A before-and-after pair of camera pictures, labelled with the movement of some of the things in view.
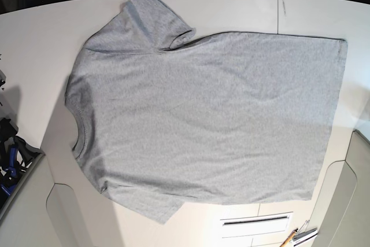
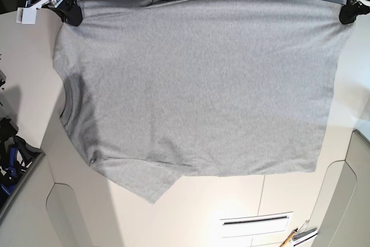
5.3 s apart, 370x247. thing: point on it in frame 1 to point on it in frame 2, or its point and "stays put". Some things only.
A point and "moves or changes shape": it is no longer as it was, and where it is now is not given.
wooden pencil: [289, 238] stays put
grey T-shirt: [164, 117] moves or changes shape
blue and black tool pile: [16, 155] stays put
